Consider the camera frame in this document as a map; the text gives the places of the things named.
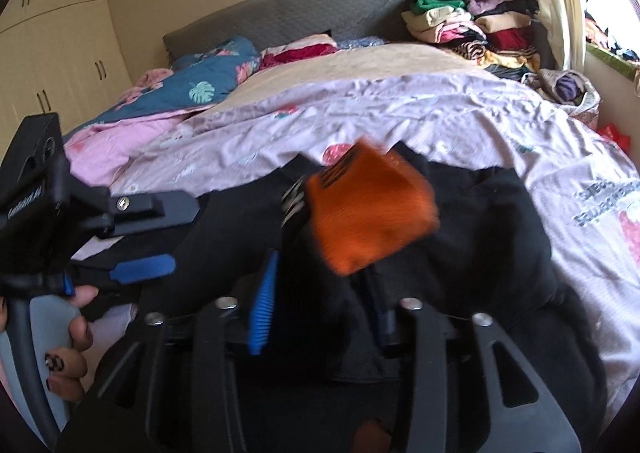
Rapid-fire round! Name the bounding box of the grey padded headboard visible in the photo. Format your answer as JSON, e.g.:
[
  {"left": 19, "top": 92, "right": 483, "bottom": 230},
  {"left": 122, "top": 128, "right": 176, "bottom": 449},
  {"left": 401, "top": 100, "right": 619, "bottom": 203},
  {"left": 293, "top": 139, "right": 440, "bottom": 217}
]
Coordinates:
[{"left": 162, "top": 0, "right": 417, "bottom": 72}]

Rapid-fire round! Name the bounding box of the person's left hand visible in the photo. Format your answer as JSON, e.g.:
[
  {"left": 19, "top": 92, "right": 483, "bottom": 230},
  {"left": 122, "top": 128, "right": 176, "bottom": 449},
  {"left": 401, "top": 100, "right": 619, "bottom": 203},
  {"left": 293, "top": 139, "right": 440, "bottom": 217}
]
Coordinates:
[{"left": 44, "top": 285, "right": 101, "bottom": 402}]

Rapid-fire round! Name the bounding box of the cream wardrobe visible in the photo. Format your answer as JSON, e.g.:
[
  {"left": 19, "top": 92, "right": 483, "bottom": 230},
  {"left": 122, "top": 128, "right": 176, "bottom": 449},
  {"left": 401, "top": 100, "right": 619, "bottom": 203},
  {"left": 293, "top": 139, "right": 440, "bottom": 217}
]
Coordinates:
[{"left": 0, "top": 0, "right": 135, "bottom": 156}]

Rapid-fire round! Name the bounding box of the green windowsill cover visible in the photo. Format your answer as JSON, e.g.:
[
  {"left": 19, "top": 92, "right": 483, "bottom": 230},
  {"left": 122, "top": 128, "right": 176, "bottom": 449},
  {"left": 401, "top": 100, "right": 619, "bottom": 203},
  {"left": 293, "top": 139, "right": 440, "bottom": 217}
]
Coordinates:
[{"left": 585, "top": 43, "right": 640, "bottom": 80}]

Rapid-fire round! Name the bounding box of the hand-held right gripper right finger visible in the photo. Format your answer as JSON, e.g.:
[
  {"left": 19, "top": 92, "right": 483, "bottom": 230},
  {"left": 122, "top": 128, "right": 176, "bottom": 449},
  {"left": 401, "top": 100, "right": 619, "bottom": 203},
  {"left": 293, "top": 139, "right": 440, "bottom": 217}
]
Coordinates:
[{"left": 376, "top": 299, "right": 581, "bottom": 453}]

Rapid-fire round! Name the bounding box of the orange knit cloth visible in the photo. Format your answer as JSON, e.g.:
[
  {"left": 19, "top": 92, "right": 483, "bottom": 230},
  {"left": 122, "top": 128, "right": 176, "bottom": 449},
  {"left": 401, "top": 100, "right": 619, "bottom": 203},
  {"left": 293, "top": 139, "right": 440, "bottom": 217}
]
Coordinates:
[{"left": 304, "top": 136, "right": 442, "bottom": 277}]

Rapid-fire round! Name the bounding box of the blue floral quilt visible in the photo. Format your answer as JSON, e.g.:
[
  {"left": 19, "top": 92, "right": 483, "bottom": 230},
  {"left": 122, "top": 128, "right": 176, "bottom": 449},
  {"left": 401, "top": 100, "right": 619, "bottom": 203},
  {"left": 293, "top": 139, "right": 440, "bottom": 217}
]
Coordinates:
[{"left": 64, "top": 36, "right": 262, "bottom": 135}]

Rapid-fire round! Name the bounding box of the clothes heap on windowsill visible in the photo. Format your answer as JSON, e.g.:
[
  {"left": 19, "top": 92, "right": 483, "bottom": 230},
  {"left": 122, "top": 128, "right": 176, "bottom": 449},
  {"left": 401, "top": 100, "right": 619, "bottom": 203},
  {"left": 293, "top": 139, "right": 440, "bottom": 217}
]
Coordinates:
[{"left": 582, "top": 16, "right": 640, "bottom": 63}]

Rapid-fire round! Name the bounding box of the red plastic bag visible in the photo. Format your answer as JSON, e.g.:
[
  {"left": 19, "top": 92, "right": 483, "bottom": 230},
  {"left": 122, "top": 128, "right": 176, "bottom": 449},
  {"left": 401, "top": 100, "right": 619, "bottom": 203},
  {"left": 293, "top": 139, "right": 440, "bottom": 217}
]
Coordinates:
[{"left": 597, "top": 123, "right": 634, "bottom": 152}]

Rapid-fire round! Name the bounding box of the pink strawberry print bed sheet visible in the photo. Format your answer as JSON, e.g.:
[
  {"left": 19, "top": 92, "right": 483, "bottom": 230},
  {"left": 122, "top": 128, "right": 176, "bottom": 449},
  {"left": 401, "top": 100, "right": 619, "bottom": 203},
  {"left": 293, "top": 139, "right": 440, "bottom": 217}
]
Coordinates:
[{"left": 70, "top": 72, "right": 640, "bottom": 411}]

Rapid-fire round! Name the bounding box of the pink blanket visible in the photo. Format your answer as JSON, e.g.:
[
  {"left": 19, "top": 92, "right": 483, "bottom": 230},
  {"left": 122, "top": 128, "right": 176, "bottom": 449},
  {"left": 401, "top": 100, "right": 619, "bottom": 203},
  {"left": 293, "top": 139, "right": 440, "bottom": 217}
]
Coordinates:
[{"left": 64, "top": 69, "right": 202, "bottom": 186}]

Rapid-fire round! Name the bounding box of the beige blanket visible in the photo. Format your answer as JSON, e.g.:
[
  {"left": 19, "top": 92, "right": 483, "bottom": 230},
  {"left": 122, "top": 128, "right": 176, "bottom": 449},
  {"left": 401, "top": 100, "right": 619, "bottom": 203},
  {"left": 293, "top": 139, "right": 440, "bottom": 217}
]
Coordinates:
[{"left": 215, "top": 40, "right": 503, "bottom": 110}]

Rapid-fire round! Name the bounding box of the black garment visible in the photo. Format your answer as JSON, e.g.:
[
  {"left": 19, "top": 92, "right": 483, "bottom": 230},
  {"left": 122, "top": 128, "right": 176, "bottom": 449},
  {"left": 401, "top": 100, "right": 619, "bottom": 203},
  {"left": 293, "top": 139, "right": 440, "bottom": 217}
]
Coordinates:
[{"left": 70, "top": 142, "right": 609, "bottom": 453}]

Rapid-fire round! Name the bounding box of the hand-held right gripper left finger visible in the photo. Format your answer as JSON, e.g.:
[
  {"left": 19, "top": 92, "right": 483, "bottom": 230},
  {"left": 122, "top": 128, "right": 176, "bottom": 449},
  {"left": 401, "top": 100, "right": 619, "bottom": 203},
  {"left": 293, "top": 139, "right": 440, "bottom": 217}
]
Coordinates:
[{"left": 60, "top": 250, "right": 281, "bottom": 453}]

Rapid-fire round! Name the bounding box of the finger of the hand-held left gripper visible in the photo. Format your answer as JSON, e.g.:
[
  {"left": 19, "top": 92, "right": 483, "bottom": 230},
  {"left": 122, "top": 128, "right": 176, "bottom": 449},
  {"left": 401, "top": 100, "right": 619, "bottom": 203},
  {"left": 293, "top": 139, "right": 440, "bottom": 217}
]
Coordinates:
[
  {"left": 110, "top": 193, "right": 202, "bottom": 237},
  {"left": 74, "top": 254, "right": 177, "bottom": 291}
]

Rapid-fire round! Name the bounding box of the fabric bag of clothes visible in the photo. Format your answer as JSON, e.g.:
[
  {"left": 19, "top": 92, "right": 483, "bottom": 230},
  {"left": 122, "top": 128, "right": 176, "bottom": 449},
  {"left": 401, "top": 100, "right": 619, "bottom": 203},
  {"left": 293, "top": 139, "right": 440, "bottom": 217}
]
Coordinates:
[{"left": 521, "top": 67, "right": 602, "bottom": 122}]

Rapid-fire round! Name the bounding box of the red and white cloth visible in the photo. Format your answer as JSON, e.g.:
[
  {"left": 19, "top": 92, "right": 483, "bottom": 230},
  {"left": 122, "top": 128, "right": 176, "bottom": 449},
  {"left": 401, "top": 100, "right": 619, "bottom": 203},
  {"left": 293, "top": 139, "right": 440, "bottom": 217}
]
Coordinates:
[{"left": 257, "top": 33, "right": 342, "bottom": 70}]

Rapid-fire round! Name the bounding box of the pile of folded clothes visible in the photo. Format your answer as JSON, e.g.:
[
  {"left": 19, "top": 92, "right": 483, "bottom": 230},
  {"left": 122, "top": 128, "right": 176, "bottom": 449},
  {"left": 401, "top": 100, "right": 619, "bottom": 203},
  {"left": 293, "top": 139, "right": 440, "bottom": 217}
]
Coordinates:
[{"left": 401, "top": 0, "right": 557, "bottom": 80}]

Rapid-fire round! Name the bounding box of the blue patterned cloth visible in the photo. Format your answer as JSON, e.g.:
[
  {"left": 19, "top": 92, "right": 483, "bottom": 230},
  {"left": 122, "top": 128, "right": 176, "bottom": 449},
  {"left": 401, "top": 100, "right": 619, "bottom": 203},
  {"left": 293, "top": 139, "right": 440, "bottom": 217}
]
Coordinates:
[{"left": 339, "top": 35, "right": 392, "bottom": 51}]

